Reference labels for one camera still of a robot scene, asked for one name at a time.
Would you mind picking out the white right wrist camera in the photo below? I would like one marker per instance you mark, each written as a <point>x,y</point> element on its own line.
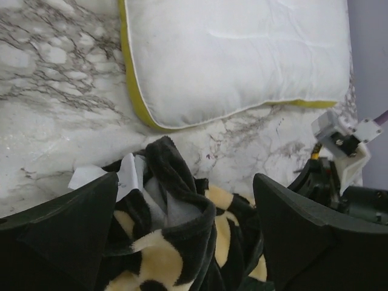
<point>348,145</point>

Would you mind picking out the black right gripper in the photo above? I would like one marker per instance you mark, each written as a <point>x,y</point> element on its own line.
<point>319,181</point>

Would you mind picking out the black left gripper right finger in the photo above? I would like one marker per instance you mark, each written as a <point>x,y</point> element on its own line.
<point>309,246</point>

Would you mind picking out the white pillow yellow edge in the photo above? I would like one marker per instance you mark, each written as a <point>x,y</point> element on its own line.
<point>192,62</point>

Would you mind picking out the black yellow flower pillowcase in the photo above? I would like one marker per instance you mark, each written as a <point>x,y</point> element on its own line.
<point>173,231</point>

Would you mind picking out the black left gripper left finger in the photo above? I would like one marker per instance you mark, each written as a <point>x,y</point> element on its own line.
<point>58,245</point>

